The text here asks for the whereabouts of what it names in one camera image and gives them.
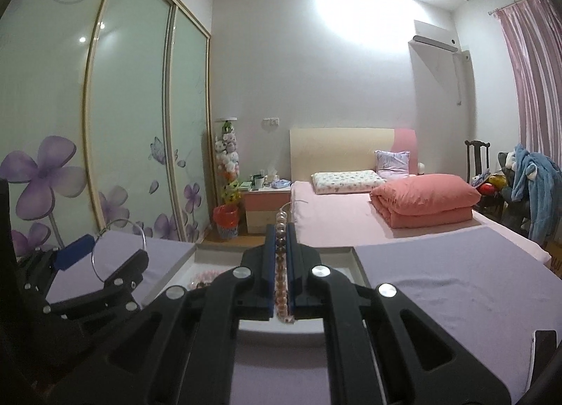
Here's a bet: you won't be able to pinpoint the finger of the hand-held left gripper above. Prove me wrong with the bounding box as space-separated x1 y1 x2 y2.
19 234 96 303
46 249 150 322

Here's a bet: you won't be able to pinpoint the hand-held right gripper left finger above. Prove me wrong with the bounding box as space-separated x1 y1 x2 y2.
48 224 278 405

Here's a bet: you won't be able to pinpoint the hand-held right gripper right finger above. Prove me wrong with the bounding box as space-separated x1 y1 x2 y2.
285 223 512 405

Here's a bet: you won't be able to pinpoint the pink pearl bracelet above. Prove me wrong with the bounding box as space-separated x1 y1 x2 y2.
274 201 296 325

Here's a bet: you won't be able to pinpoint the thin silver bangle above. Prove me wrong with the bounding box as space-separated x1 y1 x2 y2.
91 219 148 285

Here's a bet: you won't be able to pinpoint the white jewelry tray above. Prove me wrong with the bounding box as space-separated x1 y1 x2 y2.
147 243 373 336

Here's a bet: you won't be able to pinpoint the pink and cream nightstand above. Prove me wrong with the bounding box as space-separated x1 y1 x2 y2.
243 187 293 236

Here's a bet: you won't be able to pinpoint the red trash bin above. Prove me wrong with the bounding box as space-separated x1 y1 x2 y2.
213 204 240 240

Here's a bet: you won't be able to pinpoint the bed with pink sheet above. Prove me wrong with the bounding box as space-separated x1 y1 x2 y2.
289 179 553 266

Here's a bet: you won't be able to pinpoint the white patterned pillow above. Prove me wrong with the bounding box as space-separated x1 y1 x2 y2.
310 170 385 195

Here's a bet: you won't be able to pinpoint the clear tube of plush toys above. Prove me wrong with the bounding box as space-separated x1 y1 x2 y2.
215 117 242 206

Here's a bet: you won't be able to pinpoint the cream and pink headboard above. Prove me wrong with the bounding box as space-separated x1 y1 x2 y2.
288 126 417 183

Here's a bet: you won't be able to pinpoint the purple tablecloth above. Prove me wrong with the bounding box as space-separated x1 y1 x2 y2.
44 229 562 405

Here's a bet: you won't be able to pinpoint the small lavender pillow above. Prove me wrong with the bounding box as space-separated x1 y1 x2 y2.
374 150 412 180

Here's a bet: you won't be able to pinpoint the folded pink quilt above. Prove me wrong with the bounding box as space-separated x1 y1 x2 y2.
369 173 483 229

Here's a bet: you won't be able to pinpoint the floral sliding door wardrobe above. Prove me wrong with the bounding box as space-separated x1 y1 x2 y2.
0 0 212 257

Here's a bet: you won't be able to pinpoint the dark wooden chair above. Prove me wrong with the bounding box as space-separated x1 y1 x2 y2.
464 140 507 218

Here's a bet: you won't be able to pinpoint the colourful toys on chair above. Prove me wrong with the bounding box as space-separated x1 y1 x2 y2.
473 171 513 196

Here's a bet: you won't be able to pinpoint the blue fleece garment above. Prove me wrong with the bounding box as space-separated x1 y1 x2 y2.
508 143 557 244

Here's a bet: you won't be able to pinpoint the cardboard box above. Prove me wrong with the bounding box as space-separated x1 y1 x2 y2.
546 242 562 277

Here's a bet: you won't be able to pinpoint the black smartphone white case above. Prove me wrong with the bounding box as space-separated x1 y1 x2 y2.
532 329 559 393

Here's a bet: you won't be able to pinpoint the white air conditioner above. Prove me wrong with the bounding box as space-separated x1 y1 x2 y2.
408 20 460 53

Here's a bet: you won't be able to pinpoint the pink curtain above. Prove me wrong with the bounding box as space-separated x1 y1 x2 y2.
494 0 562 178

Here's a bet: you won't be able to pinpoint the pink stone bracelet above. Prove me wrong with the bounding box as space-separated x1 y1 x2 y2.
190 270 223 288

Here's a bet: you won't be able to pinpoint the white pipe duct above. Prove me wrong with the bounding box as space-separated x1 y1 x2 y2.
454 51 471 108

